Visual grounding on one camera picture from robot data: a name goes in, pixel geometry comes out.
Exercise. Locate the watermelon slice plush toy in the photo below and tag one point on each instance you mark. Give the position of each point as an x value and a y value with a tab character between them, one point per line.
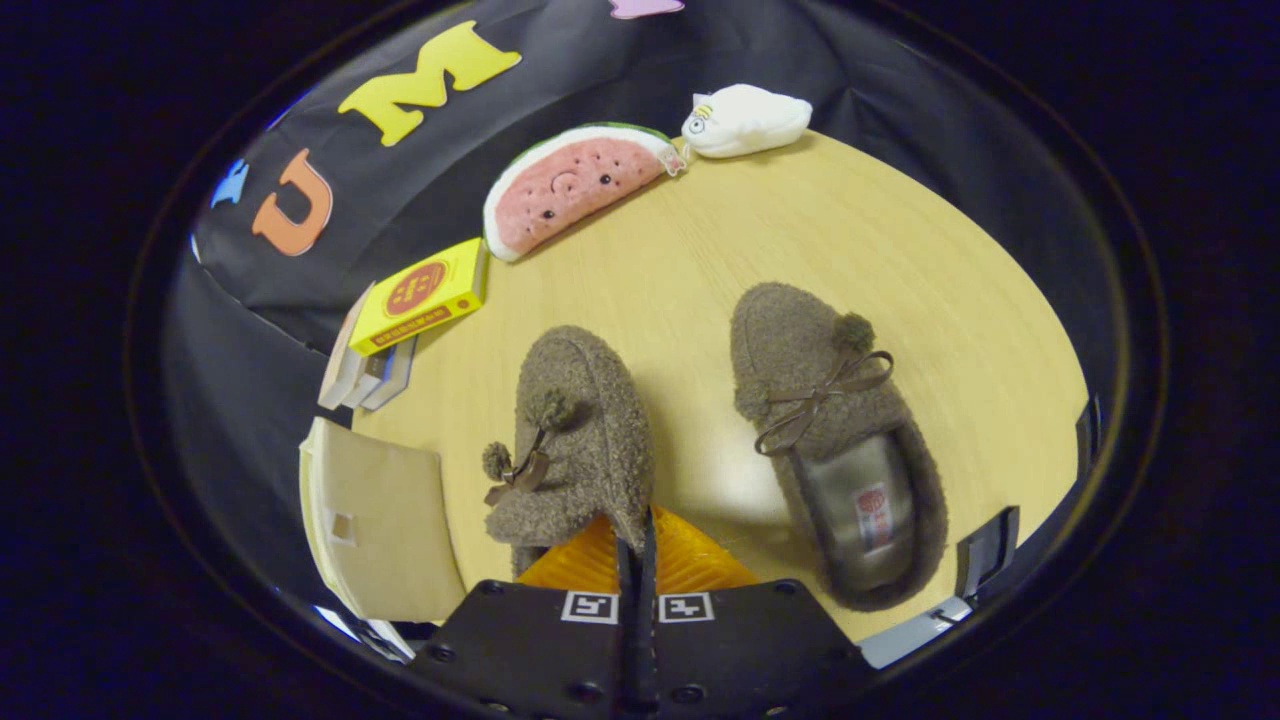
570	185

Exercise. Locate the beige storage box white lid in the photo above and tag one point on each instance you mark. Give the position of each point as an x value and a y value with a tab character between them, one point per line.
385	530

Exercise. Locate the brown fuzzy slipper shoe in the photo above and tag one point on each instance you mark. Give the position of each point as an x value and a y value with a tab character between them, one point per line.
590	430
800	360

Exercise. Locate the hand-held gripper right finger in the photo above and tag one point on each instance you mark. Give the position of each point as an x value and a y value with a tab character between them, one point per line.
740	655

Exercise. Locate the white plush toy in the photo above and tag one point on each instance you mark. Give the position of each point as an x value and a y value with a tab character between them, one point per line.
745	120

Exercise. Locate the black table clamp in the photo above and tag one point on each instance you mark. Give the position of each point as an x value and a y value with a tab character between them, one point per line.
985	550
1088	435

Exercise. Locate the yellow cardboard box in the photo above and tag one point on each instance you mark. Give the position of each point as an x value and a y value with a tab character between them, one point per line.
420	295

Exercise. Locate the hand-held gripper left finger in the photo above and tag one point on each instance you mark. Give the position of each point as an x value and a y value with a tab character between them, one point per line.
530	655

